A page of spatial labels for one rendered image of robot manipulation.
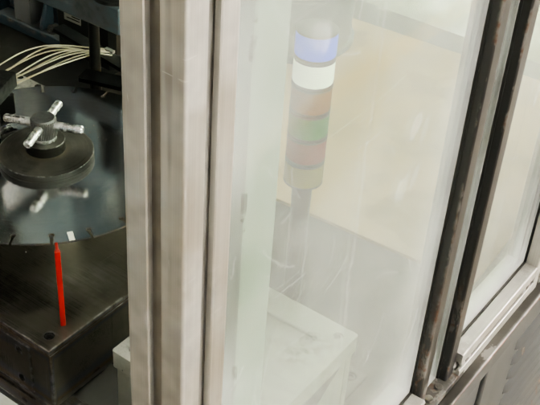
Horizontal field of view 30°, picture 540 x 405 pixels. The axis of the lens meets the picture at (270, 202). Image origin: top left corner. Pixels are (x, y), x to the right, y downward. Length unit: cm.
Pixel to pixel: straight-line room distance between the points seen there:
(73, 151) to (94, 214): 11
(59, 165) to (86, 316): 18
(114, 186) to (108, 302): 13
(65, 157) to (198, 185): 65
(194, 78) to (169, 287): 14
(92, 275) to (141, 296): 58
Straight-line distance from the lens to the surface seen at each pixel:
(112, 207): 113
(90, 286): 118
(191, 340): 62
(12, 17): 195
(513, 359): 156
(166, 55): 51
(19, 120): 120
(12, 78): 125
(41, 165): 118
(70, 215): 112
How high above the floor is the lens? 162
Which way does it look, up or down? 36 degrees down
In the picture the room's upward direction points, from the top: 4 degrees clockwise
